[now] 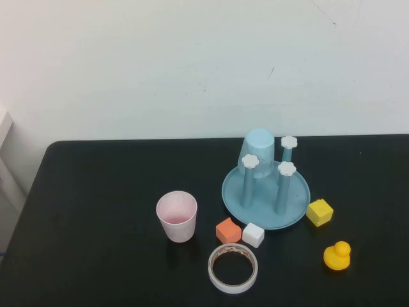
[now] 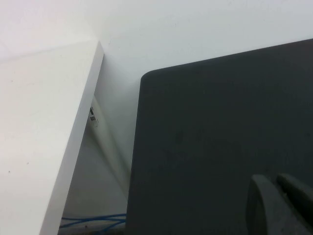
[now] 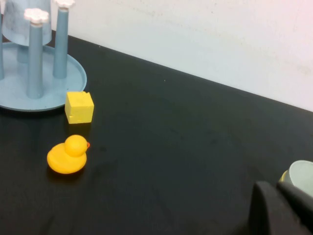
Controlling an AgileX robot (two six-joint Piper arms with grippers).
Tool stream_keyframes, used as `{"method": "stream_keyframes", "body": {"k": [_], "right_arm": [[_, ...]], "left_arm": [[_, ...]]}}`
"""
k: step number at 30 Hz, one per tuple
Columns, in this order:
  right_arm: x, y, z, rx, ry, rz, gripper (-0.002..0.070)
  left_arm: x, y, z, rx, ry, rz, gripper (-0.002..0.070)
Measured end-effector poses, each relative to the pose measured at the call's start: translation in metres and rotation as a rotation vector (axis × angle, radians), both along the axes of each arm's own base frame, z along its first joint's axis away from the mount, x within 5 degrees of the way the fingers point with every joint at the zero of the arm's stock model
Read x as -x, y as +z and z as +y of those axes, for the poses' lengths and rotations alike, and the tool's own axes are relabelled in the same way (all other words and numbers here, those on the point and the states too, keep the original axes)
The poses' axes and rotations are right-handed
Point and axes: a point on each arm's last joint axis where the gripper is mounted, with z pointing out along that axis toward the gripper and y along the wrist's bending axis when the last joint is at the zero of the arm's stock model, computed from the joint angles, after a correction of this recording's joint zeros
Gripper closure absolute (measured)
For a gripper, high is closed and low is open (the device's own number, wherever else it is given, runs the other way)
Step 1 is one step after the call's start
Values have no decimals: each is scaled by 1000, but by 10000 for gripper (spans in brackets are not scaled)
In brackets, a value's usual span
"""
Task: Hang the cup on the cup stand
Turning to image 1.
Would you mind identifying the pink plastic cup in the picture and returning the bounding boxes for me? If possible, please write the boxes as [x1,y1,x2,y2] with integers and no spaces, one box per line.
[155,191,198,243]

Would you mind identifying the translucent blue plastic cup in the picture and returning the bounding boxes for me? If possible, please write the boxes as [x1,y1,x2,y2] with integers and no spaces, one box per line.
[236,128,275,178]

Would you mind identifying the blue cup stand with posts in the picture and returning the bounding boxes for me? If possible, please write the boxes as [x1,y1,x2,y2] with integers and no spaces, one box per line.
[221,135,311,230]

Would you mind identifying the orange foam cube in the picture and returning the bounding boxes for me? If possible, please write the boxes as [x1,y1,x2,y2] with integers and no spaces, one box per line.
[215,217,242,244]

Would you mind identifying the white foam cube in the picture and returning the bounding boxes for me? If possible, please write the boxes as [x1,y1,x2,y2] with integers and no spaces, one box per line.
[242,223,265,249]

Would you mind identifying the white tape roll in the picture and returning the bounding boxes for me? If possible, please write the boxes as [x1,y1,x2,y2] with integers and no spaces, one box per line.
[207,242,259,294]

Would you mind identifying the yellow foam cube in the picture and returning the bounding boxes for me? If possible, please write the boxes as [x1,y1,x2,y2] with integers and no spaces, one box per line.
[305,198,334,228]

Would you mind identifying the yellow rubber duck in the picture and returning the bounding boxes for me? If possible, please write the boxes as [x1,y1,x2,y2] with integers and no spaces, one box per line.
[323,240,352,272]

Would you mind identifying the white cabinet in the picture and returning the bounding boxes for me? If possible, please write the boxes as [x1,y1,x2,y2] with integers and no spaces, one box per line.
[0,107,28,256]

